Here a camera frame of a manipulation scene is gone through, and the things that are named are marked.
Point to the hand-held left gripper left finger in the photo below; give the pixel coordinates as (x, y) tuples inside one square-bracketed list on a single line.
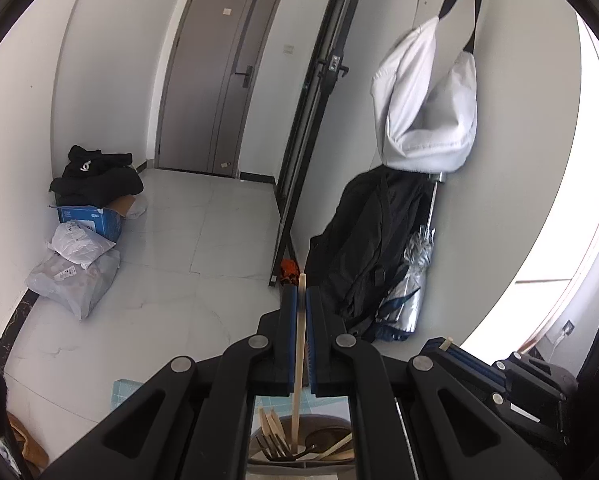
[(290, 340)]

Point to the brown cardboard box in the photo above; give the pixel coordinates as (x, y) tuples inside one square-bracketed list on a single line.
[(124, 205)]

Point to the blue cardboard box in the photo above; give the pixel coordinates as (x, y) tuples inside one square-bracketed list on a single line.
[(94, 220)]

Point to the grey parcel bag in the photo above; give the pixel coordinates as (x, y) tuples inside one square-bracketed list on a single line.
[(74, 285)]

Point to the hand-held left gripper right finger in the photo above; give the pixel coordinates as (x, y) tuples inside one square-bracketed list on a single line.
[(313, 340)]

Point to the silver fork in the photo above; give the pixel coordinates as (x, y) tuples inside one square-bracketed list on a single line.
[(274, 447)]

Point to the white wall socket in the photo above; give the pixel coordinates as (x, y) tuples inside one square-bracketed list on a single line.
[(568, 329)]

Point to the black clothes heap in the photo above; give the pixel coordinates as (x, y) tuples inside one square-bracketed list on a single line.
[(99, 180)]

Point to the silver spoon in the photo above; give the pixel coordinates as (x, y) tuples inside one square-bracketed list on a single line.
[(324, 439)]

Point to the black door frame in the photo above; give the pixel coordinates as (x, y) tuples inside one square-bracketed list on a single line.
[(324, 85)]

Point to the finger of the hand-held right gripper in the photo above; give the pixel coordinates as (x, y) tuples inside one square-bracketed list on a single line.
[(462, 372), (472, 357)]

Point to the small orange black object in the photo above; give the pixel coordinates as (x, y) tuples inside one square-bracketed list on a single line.
[(287, 267)]

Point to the white shoulder bag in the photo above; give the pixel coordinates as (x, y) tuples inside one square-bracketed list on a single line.
[(429, 110)]

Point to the teal checked tablecloth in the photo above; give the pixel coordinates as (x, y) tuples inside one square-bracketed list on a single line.
[(127, 392)]

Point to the white parcel bag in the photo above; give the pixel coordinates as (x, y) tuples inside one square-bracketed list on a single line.
[(79, 245)]

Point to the black backpack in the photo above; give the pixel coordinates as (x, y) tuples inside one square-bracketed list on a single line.
[(364, 240)]

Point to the grey door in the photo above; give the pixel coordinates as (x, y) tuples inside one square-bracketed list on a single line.
[(204, 85)]

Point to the brown slipper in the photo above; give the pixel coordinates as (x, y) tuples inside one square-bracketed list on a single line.
[(29, 445)]

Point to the silver folding umbrella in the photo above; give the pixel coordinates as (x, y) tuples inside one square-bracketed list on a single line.
[(404, 300)]

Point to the grey white utensil holder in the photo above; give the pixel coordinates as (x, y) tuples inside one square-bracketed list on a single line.
[(324, 421)]

